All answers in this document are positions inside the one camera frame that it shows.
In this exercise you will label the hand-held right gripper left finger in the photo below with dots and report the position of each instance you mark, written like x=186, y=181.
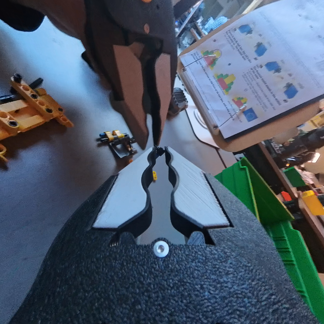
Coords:
x=126, y=202

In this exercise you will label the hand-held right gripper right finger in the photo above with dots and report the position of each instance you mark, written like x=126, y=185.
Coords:
x=197, y=202

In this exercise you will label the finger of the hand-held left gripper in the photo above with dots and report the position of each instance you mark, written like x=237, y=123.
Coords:
x=163, y=96
x=131, y=101

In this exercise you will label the small black yellow block assembly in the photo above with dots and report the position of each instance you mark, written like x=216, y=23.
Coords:
x=119, y=144

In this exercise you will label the grey desk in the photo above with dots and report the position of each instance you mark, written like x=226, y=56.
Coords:
x=63, y=202

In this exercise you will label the dark grey studded block shell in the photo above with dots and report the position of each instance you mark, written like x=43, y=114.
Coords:
x=178, y=98

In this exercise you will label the yellow two-hole block beam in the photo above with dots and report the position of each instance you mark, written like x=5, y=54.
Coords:
x=154, y=176

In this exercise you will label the instruction sheet on stand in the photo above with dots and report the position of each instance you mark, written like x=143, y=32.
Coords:
x=227, y=141

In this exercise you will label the red storage bin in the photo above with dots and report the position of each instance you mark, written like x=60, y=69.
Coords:
x=285, y=195

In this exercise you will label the small green storage bin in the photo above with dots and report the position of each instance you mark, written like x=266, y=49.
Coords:
x=293, y=177

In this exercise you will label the printed instruction sheet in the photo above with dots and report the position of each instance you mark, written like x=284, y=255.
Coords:
x=265, y=63

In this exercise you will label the yellow storage bin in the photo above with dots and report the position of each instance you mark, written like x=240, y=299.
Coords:
x=312, y=203

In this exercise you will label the yellow block frame assembly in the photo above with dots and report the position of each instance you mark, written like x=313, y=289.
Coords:
x=25, y=111

